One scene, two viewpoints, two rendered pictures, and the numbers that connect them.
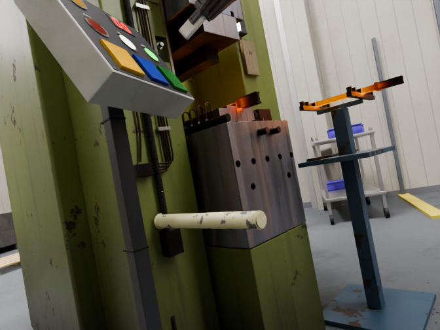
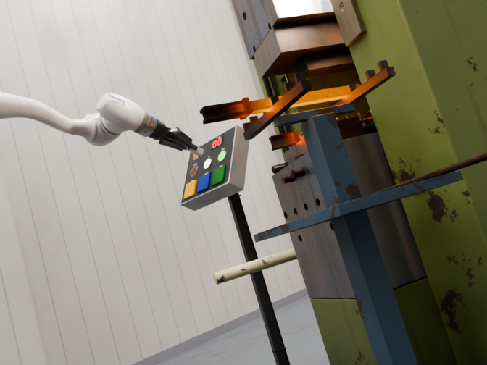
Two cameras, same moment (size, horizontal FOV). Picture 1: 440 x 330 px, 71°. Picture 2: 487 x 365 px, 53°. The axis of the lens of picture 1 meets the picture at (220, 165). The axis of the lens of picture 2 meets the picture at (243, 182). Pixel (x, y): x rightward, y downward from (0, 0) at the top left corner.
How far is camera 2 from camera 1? 2.36 m
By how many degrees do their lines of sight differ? 114
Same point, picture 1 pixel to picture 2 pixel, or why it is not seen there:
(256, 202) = (306, 255)
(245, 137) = (285, 187)
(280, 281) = (341, 348)
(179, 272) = not seen: hidden behind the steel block
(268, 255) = (325, 313)
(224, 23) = (268, 48)
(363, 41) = not seen: outside the picture
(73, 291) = not seen: hidden behind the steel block
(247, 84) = (356, 59)
